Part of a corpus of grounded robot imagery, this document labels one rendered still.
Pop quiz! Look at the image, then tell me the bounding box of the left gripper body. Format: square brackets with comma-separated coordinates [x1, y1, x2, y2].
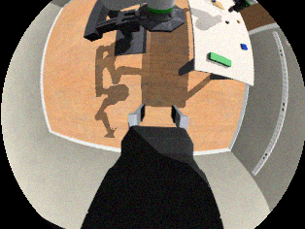
[232, 0, 250, 13]

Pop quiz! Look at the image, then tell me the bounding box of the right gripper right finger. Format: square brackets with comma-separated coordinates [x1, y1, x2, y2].
[171, 106, 188, 131]

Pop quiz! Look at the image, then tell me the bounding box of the tan flat mat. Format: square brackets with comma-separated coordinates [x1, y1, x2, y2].
[211, 0, 225, 10]

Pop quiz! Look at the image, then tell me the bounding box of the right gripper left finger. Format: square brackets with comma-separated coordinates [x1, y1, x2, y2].
[128, 104, 145, 127]

